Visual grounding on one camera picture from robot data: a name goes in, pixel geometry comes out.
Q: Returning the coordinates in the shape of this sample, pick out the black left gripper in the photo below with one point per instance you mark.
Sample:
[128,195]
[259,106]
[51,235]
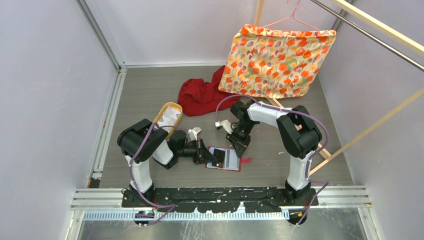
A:
[200,146]

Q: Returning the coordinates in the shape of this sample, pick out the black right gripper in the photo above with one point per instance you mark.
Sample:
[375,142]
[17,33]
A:
[240,145]

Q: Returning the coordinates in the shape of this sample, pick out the red leather card holder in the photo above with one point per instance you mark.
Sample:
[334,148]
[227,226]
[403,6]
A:
[242,160]

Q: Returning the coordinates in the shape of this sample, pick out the yellow oval tray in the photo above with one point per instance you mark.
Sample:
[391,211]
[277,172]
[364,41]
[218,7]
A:
[171,129]

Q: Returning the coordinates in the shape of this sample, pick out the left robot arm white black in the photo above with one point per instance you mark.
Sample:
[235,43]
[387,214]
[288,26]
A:
[145,140]

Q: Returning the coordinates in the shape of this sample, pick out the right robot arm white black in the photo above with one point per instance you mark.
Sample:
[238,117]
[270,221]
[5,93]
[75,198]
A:
[299,133]

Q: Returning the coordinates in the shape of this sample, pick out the white card in tray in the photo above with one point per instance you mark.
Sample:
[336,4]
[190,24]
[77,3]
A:
[169,117]

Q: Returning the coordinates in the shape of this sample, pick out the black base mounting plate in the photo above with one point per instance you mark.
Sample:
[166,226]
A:
[228,199]

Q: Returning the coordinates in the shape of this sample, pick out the red crumpled cloth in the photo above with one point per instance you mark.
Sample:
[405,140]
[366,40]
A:
[198,97]

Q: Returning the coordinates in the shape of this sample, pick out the floral orange pillowcase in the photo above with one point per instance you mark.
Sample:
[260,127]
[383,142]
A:
[274,64]

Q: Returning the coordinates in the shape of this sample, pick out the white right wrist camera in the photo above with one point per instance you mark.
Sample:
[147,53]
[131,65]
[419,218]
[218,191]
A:
[224,125]

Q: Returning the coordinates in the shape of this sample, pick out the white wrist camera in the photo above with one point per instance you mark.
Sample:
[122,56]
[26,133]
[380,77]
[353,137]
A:
[193,133]
[224,125]

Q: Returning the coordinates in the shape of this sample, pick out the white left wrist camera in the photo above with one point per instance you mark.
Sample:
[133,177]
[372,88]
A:
[193,133]

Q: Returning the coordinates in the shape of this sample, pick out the pink wire hanger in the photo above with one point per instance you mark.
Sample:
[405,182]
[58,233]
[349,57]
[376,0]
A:
[292,16]

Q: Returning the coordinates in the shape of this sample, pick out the wooden rack frame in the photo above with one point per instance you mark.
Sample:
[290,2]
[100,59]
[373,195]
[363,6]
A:
[362,82]

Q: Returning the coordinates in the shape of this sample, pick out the metal rail rod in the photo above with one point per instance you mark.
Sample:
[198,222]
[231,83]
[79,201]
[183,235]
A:
[377,25]

